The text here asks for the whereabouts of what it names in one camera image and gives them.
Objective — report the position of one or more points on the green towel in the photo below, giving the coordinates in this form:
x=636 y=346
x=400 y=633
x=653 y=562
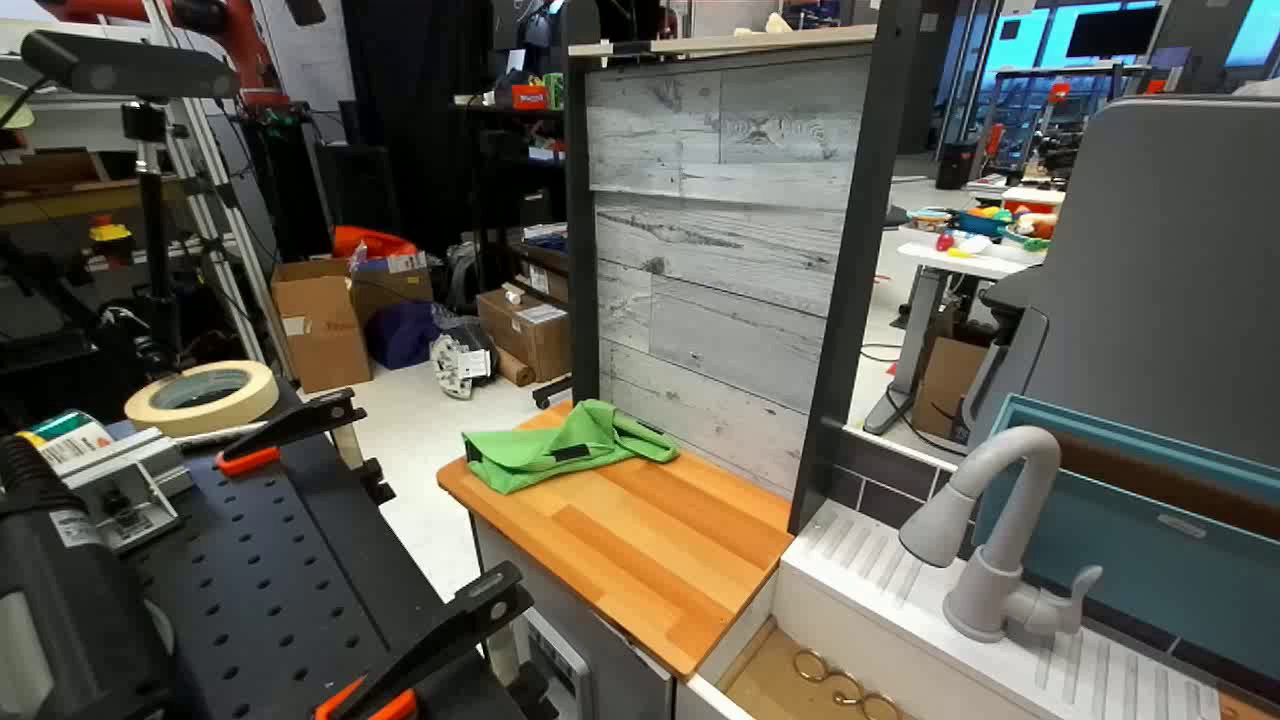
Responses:
x=563 y=451

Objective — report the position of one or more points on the low cardboard box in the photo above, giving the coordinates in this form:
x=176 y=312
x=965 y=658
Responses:
x=526 y=334

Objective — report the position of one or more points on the whitewashed wood back panel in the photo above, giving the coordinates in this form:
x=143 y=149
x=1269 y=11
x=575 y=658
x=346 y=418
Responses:
x=720 y=266

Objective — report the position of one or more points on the wooden countertop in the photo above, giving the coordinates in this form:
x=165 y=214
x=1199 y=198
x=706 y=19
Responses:
x=641 y=535

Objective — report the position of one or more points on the white round appliance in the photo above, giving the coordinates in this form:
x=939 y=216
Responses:
x=460 y=360

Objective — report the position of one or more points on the blue bag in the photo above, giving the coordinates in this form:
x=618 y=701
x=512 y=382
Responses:
x=400 y=334

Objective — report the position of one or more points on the orange cloth item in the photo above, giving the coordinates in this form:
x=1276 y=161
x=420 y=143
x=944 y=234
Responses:
x=375 y=243

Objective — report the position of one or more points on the grey cabinet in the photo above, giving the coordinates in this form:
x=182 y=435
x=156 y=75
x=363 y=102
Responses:
x=585 y=654

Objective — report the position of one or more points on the white sink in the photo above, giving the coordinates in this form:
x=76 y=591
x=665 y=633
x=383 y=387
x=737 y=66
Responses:
x=854 y=574

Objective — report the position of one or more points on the cardboard box under table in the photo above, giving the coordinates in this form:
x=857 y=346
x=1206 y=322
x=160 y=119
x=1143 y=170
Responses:
x=944 y=382

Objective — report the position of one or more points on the tall cardboard box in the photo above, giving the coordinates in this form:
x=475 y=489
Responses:
x=320 y=334

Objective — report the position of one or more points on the black clamp with orange tip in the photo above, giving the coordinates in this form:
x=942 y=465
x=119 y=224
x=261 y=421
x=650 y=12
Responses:
x=441 y=633
x=285 y=425

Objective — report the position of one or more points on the white background table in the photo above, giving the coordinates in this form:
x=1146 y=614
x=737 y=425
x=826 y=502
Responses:
x=965 y=257

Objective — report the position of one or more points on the masking tape roll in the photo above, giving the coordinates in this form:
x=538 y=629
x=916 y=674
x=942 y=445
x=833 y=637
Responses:
x=250 y=402

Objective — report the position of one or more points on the grey faucet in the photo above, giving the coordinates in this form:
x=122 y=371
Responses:
x=992 y=585

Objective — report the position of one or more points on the black perforated board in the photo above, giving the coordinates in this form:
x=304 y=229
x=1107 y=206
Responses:
x=264 y=574

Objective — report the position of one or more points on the large grey panel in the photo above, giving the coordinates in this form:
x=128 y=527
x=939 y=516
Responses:
x=1173 y=266

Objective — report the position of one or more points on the teal panel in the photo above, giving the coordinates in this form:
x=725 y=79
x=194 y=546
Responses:
x=1162 y=562

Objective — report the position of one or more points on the white device with green label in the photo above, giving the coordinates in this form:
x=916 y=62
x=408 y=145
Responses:
x=80 y=445

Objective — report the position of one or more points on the black bulky device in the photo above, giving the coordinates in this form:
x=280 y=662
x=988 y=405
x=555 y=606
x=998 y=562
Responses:
x=62 y=601

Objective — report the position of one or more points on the black frame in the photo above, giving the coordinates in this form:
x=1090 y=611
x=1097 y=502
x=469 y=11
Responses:
x=866 y=266

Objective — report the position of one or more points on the black camera on stand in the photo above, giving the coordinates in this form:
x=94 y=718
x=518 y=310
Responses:
x=126 y=66

